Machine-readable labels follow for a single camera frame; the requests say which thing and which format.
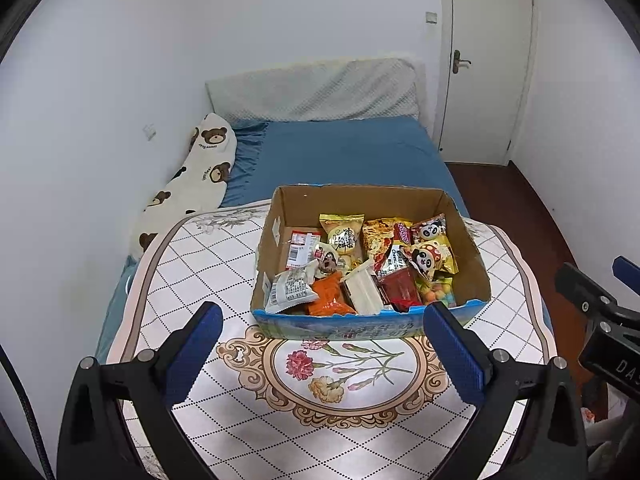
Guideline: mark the orange snack packet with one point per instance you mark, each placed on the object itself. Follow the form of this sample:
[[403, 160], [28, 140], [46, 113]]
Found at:
[[327, 297]]

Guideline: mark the colourful candy bag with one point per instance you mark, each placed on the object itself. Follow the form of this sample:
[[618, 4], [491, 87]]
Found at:
[[435, 292]]

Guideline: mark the translucent white snack packet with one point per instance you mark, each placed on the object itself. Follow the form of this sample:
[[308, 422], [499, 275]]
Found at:
[[365, 292]]

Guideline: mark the white door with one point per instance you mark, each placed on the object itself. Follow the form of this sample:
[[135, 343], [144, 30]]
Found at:
[[490, 60]]

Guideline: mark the red white long snack packet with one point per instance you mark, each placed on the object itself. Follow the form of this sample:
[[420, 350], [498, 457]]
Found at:
[[300, 247]]

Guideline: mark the yellow instant noodle packet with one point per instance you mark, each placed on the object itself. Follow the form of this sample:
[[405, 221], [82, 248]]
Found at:
[[380, 240]]

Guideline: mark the white diamond pattern floral blanket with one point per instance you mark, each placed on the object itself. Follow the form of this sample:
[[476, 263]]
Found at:
[[210, 260]]

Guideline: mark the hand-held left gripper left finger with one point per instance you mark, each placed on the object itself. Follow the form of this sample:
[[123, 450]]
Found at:
[[192, 355]]

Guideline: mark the blue bed sheet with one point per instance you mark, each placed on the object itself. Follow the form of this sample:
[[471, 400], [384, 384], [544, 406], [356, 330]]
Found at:
[[350, 155]]

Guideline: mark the yellow panda snack packet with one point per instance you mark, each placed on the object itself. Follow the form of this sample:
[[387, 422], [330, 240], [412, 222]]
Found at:
[[425, 260]]

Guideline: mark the yellow cracker packet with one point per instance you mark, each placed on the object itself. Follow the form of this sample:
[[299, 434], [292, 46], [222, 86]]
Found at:
[[342, 237]]

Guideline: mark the bear print long pillow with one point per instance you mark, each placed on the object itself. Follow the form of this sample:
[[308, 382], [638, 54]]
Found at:
[[205, 175]]

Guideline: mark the white light switch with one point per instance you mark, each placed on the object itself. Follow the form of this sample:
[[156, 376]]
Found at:
[[431, 17]]

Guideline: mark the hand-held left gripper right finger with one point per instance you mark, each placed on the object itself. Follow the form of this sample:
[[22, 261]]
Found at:
[[455, 355]]

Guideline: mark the red panda snack packet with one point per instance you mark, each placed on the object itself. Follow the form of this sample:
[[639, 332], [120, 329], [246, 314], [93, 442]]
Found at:
[[429, 231]]

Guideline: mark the grey quilted headboard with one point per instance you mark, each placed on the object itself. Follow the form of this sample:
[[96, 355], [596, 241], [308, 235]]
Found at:
[[315, 90]]

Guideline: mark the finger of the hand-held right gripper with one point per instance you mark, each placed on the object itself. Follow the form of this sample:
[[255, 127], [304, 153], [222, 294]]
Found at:
[[582, 287], [627, 269]]

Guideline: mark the dark red snack packet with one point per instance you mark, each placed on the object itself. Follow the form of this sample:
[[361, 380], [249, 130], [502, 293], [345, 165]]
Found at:
[[400, 287]]

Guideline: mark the blue printed cardboard box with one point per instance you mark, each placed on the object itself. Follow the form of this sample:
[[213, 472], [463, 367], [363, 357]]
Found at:
[[325, 329]]

